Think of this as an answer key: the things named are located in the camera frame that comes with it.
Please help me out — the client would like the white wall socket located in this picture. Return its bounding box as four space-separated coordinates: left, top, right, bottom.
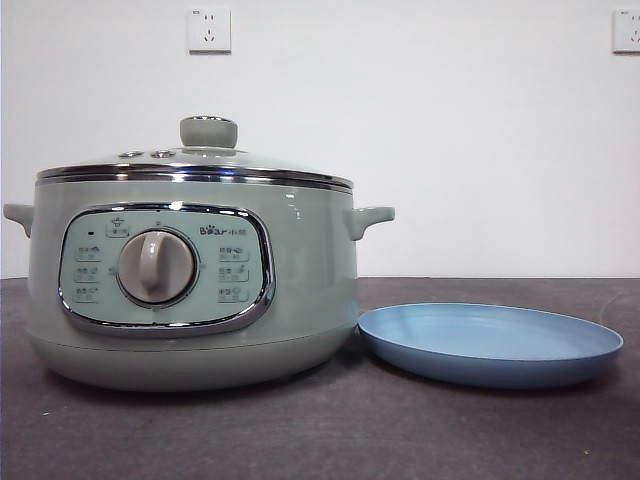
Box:
188 5 233 56
612 8 640 55

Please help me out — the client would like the blue plate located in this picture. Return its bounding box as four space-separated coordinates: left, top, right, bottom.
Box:
356 301 625 391

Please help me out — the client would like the glass lid with green knob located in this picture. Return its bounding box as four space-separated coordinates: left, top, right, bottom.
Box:
37 115 354 192

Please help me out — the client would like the pale green electric steamer pot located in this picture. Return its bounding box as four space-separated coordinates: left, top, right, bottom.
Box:
2 175 396 393

